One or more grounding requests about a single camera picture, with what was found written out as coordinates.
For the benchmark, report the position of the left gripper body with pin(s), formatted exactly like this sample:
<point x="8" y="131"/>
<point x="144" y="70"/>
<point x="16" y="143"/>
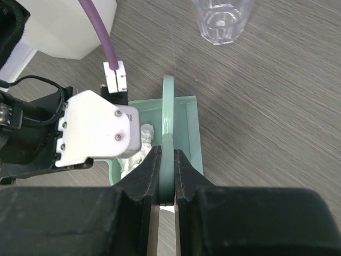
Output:
<point x="29" y="131"/>

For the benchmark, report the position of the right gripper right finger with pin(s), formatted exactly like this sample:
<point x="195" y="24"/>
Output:
<point x="218" y="220"/>

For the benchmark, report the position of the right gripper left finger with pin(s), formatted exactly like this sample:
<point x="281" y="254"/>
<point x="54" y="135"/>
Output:
<point x="117" y="220"/>

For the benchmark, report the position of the green hand brush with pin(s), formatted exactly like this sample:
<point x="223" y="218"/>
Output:
<point x="166" y="188"/>

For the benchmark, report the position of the green dustpan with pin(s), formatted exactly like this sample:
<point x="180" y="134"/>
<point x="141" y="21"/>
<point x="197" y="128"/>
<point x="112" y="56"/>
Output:
<point x="186" y="134"/>

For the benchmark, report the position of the paper scrap back large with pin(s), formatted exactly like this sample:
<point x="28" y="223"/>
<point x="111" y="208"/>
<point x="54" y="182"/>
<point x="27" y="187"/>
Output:
<point x="129" y="164"/>

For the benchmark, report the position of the white translucent trash bin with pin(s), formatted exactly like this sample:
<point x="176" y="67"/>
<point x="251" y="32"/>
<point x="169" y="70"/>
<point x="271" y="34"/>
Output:
<point x="70" y="29"/>

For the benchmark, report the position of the clear plastic cup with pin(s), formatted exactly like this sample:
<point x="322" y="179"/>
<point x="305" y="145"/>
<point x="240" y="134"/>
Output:
<point x="222" y="21"/>

